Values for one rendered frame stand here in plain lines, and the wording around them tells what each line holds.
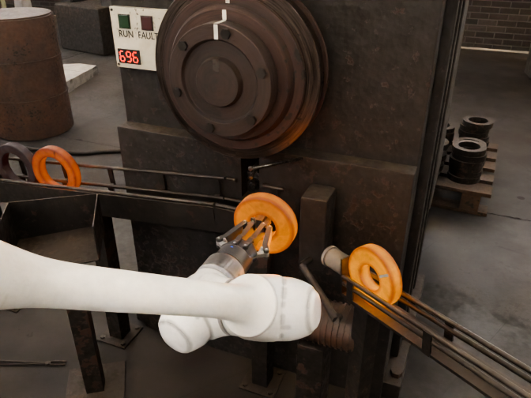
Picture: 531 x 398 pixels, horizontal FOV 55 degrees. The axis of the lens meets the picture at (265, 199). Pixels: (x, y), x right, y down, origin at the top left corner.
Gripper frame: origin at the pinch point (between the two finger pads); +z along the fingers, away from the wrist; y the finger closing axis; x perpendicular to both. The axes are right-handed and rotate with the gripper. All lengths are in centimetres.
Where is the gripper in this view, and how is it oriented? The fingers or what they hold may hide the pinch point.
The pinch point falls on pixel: (265, 217)
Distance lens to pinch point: 121.6
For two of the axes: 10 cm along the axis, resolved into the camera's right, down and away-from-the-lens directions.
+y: 9.2, 1.9, -3.3
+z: 3.8, -4.8, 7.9
